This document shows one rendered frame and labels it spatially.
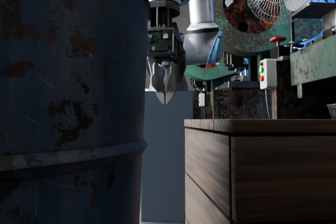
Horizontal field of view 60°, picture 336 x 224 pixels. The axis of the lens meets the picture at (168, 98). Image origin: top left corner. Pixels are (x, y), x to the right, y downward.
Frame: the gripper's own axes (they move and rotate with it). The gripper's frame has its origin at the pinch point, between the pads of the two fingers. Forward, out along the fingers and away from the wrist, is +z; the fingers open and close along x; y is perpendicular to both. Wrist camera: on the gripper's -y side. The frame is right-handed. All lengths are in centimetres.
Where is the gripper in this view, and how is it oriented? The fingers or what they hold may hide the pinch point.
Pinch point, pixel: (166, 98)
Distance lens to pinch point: 64.9
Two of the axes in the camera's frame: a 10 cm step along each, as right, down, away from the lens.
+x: 9.7, -0.2, -2.4
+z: 0.0, 10.0, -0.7
